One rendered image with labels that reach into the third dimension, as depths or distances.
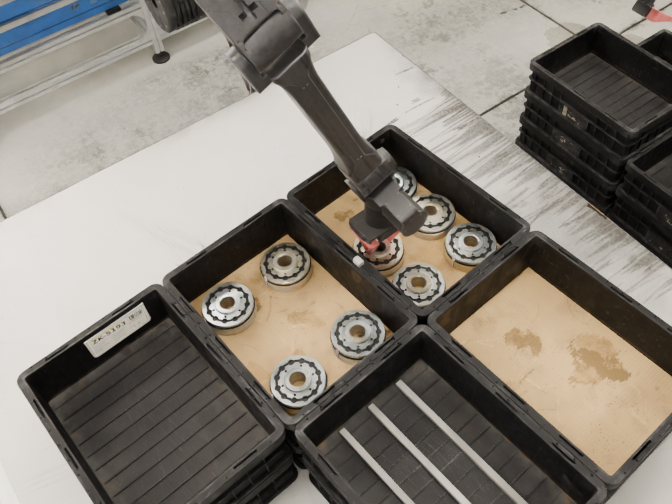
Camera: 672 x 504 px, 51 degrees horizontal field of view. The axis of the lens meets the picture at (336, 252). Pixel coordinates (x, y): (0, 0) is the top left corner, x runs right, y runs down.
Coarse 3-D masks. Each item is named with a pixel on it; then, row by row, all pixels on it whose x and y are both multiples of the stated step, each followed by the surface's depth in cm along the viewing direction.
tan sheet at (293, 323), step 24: (288, 240) 150; (312, 264) 146; (264, 288) 143; (312, 288) 142; (336, 288) 142; (264, 312) 140; (288, 312) 139; (312, 312) 139; (336, 312) 138; (240, 336) 137; (264, 336) 136; (288, 336) 136; (312, 336) 136; (360, 336) 135; (240, 360) 134; (264, 360) 133; (336, 360) 132; (264, 384) 130
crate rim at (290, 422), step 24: (264, 216) 142; (216, 240) 138; (192, 264) 135; (168, 288) 132; (384, 288) 129; (192, 312) 130; (408, 312) 126; (216, 336) 126; (336, 384) 119; (312, 408) 116
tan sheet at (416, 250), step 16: (352, 192) 156; (336, 208) 154; (352, 208) 153; (336, 224) 151; (352, 240) 148; (416, 240) 147; (416, 256) 145; (432, 256) 145; (448, 272) 142; (464, 272) 142; (416, 288) 140; (448, 288) 140
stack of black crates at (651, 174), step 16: (656, 144) 204; (640, 160) 204; (656, 160) 212; (624, 176) 206; (640, 176) 199; (656, 176) 211; (624, 192) 208; (640, 192) 204; (656, 192) 197; (624, 208) 213; (640, 208) 205; (656, 208) 202; (624, 224) 215; (640, 224) 211; (656, 224) 203; (640, 240) 213; (656, 240) 208
